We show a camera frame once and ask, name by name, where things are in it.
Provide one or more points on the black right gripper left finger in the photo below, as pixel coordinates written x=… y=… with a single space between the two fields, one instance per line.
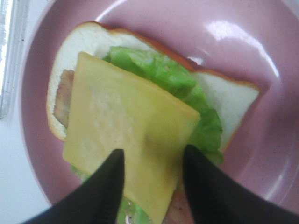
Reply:
x=96 y=201

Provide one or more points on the green lettuce leaf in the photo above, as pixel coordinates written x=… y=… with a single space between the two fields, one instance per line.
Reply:
x=151 y=107

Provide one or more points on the clear plastic tray left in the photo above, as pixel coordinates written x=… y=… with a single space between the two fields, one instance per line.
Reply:
x=13 y=22

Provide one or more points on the yellow cheese slice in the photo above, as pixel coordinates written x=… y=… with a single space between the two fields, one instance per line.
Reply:
x=121 y=121

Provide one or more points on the brown bacon strip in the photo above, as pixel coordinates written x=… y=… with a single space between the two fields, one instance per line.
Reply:
x=63 y=100

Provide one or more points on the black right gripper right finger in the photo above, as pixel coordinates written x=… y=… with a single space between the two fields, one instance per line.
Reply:
x=215 y=198

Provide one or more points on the pink round plate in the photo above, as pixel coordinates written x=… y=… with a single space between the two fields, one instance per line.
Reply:
x=248 y=40

